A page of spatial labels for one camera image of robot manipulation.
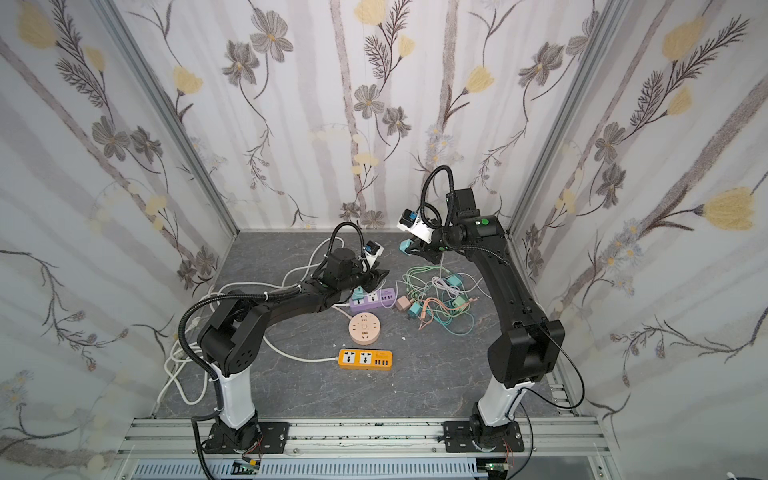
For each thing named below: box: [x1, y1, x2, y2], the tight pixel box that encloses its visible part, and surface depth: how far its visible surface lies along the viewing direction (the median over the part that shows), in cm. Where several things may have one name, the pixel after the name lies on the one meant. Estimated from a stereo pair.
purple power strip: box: [349, 287, 396, 312], surface depth 100 cm
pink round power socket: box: [348, 312, 381, 345], surface depth 92 cm
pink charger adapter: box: [395, 295, 411, 311], surface depth 98 cm
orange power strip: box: [338, 349, 393, 371], surface depth 86 cm
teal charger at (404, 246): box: [398, 239, 413, 256], surface depth 79 cm
